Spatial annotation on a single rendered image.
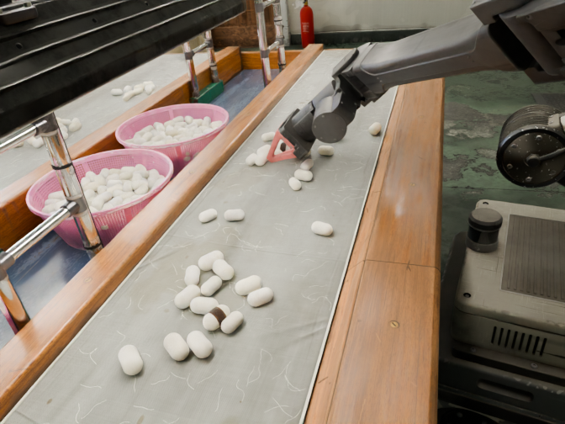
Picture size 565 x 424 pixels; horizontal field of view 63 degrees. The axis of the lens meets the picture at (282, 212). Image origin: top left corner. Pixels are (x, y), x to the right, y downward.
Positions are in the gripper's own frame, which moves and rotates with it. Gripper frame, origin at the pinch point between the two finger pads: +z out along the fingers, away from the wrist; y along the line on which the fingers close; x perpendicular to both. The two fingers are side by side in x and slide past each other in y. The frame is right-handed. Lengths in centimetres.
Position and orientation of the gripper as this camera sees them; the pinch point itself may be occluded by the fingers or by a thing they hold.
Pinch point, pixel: (271, 157)
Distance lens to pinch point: 92.0
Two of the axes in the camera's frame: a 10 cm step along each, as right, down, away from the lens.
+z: -6.5, 5.1, 5.6
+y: -2.8, 5.2, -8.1
